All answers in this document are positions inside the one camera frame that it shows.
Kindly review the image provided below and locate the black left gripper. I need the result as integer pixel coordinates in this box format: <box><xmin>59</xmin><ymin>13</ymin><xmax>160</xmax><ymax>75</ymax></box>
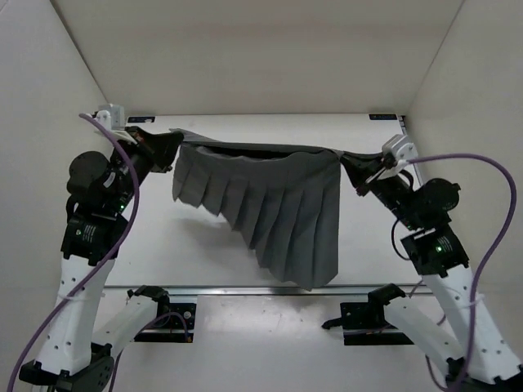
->
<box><xmin>116</xmin><ymin>112</ymin><xmax>189</xmax><ymax>195</ymax></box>

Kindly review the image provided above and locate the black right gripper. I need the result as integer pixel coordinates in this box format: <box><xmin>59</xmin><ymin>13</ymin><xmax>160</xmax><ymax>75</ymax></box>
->
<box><xmin>336</xmin><ymin>150</ymin><xmax>419</xmax><ymax>228</ymax></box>

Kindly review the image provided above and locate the grey pleated skirt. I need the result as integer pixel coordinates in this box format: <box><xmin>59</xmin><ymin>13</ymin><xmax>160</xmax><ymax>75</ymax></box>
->
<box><xmin>172</xmin><ymin>129</ymin><xmax>342</xmax><ymax>290</ymax></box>

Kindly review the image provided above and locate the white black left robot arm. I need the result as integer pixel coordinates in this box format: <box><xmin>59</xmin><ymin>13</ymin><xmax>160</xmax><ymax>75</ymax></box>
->
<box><xmin>7</xmin><ymin>127</ymin><xmax>183</xmax><ymax>391</ymax></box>

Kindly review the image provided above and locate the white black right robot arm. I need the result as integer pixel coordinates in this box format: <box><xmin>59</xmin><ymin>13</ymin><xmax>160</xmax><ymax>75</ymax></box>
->
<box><xmin>341</xmin><ymin>153</ymin><xmax>522</xmax><ymax>391</ymax></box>

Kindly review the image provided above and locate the blue label left corner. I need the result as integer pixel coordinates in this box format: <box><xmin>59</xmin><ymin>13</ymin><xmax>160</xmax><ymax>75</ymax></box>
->
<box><xmin>127</xmin><ymin>116</ymin><xmax>156</xmax><ymax>124</ymax></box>

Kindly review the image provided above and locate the blue label corner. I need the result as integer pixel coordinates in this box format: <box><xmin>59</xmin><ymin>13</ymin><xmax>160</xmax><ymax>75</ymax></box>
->
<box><xmin>127</xmin><ymin>116</ymin><xmax>156</xmax><ymax>124</ymax></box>
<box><xmin>369</xmin><ymin>114</ymin><xmax>398</xmax><ymax>121</ymax></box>

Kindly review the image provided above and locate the blue label right corner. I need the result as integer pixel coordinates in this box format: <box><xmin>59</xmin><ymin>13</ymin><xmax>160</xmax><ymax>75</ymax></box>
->
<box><xmin>369</xmin><ymin>114</ymin><xmax>398</xmax><ymax>121</ymax></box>

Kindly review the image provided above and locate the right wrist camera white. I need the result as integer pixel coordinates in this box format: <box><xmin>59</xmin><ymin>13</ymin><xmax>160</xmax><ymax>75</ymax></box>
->
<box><xmin>367</xmin><ymin>135</ymin><xmax>413</xmax><ymax>183</ymax></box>

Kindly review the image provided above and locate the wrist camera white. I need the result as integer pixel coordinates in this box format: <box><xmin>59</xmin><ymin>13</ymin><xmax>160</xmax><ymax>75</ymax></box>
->
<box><xmin>92</xmin><ymin>104</ymin><xmax>136</xmax><ymax>145</ymax></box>
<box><xmin>367</xmin><ymin>135</ymin><xmax>413</xmax><ymax>183</ymax></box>

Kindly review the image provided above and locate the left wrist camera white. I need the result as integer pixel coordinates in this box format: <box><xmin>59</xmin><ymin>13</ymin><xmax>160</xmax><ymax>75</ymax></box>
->
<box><xmin>92</xmin><ymin>104</ymin><xmax>136</xmax><ymax>145</ymax></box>

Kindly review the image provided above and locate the aluminium table right rail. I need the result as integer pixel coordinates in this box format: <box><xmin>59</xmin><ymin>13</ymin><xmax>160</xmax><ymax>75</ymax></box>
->
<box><xmin>399</xmin><ymin>115</ymin><xmax>425</xmax><ymax>186</ymax></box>

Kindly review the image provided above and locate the aluminium table rail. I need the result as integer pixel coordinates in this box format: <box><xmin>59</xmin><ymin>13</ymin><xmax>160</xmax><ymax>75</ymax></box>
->
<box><xmin>101</xmin><ymin>285</ymin><xmax>430</xmax><ymax>297</ymax></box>
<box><xmin>399</xmin><ymin>115</ymin><xmax>425</xmax><ymax>186</ymax></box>

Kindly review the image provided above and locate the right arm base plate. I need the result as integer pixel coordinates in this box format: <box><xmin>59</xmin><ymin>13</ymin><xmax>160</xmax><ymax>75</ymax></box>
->
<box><xmin>321</xmin><ymin>302</ymin><xmax>413</xmax><ymax>346</ymax></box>

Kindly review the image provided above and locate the aluminium table front rail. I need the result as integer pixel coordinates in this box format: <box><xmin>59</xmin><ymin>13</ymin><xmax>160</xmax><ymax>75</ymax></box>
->
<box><xmin>101</xmin><ymin>285</ymin><xmax>430</xmax><ymax>297</ymax></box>

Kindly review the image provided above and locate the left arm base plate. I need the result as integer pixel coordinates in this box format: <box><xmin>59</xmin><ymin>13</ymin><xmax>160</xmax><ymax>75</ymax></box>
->
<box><xmin>135</xmin><ymin>297</ymin><xmax>197</xmax><ymax>344</ymax></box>

